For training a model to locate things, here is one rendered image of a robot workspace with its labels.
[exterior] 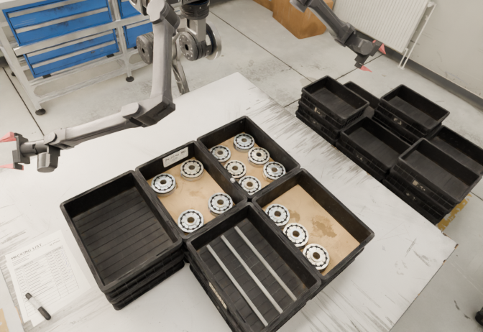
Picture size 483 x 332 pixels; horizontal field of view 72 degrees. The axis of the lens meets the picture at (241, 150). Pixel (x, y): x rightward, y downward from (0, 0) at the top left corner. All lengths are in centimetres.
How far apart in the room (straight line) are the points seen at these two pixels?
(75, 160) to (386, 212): 155
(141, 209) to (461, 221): 232
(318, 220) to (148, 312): 75
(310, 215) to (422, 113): 158
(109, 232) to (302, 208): 79
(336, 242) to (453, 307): 129
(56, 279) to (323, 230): 106
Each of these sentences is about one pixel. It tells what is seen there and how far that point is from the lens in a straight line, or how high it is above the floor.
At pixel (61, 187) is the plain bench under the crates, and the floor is 70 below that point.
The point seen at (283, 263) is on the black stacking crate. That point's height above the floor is 83.
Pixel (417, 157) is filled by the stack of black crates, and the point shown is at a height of 49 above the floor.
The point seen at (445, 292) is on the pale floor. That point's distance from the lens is 259.
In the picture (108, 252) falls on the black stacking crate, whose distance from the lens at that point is 137.
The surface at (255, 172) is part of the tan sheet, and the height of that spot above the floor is 83.
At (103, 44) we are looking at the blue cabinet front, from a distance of 318.
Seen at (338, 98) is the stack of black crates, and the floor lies 49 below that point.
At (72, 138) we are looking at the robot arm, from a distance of 132.
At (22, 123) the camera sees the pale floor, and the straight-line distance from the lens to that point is 328.
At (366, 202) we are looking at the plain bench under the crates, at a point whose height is 70.
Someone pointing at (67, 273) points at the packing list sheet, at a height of 70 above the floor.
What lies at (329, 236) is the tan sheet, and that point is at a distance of 143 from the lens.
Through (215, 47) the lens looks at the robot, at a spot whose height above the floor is 114.
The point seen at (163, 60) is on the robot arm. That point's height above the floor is 139.
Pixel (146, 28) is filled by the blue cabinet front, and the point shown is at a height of 46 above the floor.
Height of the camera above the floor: 203
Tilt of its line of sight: 48 degrees down
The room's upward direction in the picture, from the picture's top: 7 degrees clockwise
